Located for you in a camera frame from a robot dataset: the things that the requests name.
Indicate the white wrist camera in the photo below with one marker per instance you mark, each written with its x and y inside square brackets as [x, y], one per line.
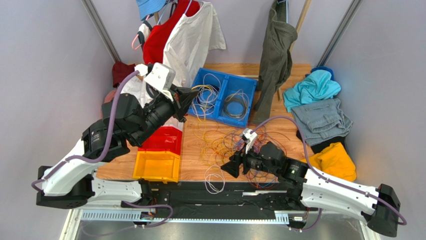
[249, 137]
[158, 80]

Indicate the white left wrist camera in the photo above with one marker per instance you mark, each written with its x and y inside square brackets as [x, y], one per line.
[158, 80]

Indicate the light blue jeans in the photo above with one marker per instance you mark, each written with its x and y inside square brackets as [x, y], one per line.
[321, 121]

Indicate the red storage bin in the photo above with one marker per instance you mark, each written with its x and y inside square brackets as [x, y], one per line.
[165, 139]

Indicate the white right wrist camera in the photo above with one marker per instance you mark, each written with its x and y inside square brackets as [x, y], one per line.
[249, 137]

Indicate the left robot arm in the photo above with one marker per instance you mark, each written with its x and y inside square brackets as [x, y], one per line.
[125, 123]

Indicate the blue hat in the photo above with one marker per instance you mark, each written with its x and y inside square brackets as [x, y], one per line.
[149, 7]

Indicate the dark blue cloth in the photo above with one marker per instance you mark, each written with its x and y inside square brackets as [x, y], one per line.
[322, 68]

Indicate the teal cloth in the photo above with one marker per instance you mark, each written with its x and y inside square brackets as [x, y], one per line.
[313, 88]

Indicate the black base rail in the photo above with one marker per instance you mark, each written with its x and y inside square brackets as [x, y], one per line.
[237, 201]

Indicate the yellow storage bin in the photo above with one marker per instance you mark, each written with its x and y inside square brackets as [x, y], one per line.
[157, 166]

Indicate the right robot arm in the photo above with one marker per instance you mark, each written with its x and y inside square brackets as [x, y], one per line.
[308, 187]

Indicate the white t-shirt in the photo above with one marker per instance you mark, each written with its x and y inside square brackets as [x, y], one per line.
[196, 32]

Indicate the yellow cloth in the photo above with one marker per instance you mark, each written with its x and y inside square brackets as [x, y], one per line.
[335, 161]

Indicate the olive green garment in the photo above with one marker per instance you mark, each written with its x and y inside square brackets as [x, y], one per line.
[276, 60]

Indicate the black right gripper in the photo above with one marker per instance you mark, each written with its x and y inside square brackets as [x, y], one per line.
[242, 162]

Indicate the white cloth on floor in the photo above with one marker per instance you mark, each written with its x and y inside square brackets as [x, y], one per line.
[138, 88]

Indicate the red t-shirt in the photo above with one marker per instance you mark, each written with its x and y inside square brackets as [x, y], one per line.
[153, 47]

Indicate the maroon cloth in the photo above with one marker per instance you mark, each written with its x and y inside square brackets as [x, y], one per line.
[120, 71]

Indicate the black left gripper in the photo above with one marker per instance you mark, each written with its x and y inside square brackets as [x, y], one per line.
[182, 98]

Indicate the white storage bin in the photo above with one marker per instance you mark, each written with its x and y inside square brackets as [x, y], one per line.
[172, 122]

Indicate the blue divided bin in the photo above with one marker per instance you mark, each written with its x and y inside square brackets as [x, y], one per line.
[223, 97]

